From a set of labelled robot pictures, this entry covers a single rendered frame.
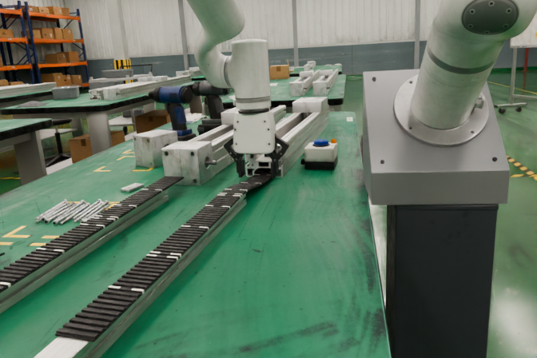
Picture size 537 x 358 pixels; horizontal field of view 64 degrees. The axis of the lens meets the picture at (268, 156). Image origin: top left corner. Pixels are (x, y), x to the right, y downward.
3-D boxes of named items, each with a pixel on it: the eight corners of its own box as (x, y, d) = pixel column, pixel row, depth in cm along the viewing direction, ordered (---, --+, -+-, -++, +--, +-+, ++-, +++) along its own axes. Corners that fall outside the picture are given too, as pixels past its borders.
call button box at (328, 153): (334, 170, 115) (333, 147, 113) (298, 169, 118) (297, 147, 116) (338, 162, 122) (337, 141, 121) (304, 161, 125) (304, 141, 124)
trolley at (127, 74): (137, 143, 579) (126, 66, 555) (97, 145, 584) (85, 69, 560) (161, 129, 678) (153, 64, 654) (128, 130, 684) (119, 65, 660)
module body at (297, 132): (283, 177, 111) (281, 145, 109) (246, 177, 114) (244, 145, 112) (329, 124, 185) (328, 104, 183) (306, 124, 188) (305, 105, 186)
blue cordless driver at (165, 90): (187, 151, 148) (180, 87, 143) (144, 148, 157) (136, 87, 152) (200, 146, 154) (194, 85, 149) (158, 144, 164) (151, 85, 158)
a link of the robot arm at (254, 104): (228, 99, 100) (228, 112, 100) (264, 98, 97) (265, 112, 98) (240, 95, 107) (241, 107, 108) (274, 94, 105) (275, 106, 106)
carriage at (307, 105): (321, 119, 162) (320, 101, 161) (292, 119, 165) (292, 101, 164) (328, 113, 177) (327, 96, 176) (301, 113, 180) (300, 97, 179)
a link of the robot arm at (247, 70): (225, 98, 101) (260, 98, 97) (220, 40, 98) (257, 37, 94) (242, 94, 108) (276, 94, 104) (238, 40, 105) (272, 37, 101)
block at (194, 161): (209, 186, 107) (205, 149, 105) (165, 184, 111) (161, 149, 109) (223, 176, 116) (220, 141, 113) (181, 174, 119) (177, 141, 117)
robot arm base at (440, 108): (483, 76, 95) (515, 9, 79) (491, 150, 86) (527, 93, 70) (394, 72, 98) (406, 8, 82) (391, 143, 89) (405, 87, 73)
